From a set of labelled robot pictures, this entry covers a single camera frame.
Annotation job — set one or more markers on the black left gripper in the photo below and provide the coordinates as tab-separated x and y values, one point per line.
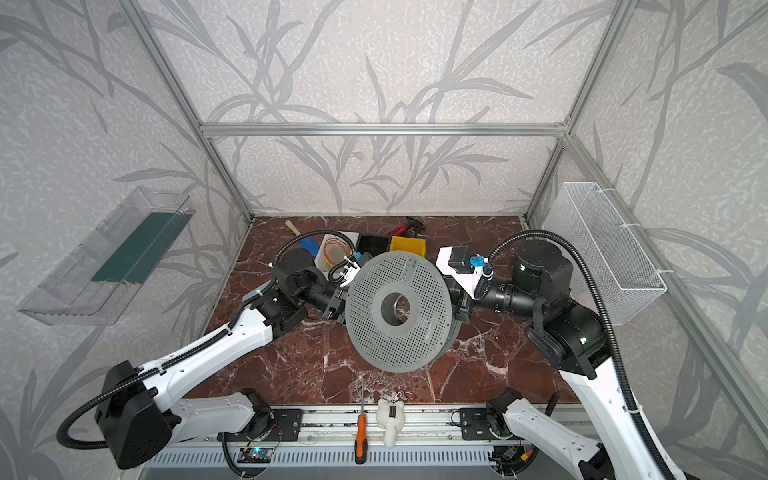
339	302

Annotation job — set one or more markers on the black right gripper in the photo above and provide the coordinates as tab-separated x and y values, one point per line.
458	303

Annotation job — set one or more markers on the grey perforated cable spool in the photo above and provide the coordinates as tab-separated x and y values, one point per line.
399	314

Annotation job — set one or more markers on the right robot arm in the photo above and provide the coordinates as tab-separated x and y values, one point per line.
541	276

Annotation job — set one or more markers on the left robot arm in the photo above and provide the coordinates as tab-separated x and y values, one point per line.
139	410

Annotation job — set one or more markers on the white plastic bin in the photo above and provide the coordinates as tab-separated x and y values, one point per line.
332	250

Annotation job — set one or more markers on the yellow plastic bin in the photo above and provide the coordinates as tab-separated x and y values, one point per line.
415	246

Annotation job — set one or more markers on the black plastic bin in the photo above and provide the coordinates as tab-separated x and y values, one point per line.
373	244

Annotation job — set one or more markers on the white plastic part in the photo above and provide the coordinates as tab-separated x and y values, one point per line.
390	417

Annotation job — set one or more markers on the green circuit board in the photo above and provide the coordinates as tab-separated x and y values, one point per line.
255	455

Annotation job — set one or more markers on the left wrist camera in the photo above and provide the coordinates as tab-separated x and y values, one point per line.
343	274

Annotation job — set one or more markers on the orange handled screwdriver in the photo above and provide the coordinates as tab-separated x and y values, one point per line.
361	441

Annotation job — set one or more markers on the white wire mesh basket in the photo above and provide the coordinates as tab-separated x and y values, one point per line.
627	279

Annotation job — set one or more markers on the clear plastic wall tray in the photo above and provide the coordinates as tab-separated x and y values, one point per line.
95	283

